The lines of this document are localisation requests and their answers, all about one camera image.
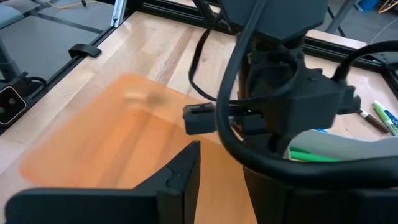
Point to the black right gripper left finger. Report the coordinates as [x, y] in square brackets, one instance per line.
[93, 207]

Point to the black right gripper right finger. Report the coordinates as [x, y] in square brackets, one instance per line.
[311, 207]

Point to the bright green marker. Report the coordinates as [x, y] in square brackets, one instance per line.
[311, 156]

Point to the dark brown marker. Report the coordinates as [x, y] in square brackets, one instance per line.
[374, 122]

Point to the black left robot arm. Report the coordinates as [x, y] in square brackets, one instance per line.
[280, 15]

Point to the grey plastic bin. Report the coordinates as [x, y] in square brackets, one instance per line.
[342, 144]

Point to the orange translucent plastic bin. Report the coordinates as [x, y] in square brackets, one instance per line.
[109, 140]

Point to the grey chair seat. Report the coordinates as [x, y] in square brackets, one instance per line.
[9, 15]

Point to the black table-level camera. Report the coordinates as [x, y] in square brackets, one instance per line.
[12, 104]

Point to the black aluminium table frame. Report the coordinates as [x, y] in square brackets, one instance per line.
[174, 11]

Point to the black frame clip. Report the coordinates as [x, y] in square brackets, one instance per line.
[84, 50]

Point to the silver angle bracket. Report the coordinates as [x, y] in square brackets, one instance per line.
[119, 12]

